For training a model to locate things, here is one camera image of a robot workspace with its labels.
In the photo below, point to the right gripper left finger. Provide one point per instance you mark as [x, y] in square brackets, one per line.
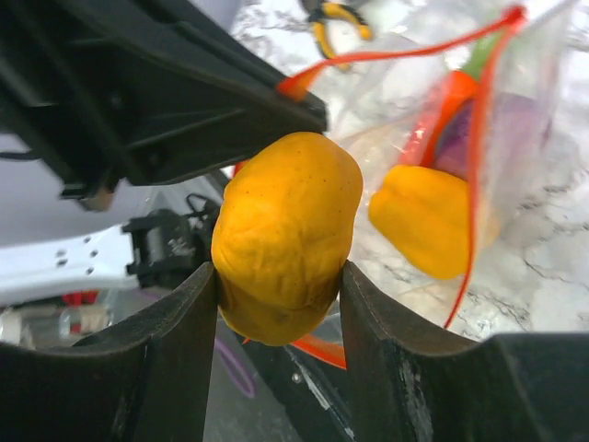
[145, 378]

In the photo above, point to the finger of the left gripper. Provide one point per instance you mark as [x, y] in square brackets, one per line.
[152, 92]

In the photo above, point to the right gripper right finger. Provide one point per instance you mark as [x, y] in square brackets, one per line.
[414, 381]

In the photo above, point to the yellow toy bell pepper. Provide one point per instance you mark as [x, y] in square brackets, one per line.
[423, 213]

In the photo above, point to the clear zip top bag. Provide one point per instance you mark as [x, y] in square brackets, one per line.
[528, 240]

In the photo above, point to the orange toy carrot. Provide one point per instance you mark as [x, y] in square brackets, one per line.
[444, 101]

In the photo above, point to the black mounting rail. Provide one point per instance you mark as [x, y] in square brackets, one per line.
[315, 395]

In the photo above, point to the yellow handled pliers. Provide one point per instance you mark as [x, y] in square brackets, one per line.
[336, 25]

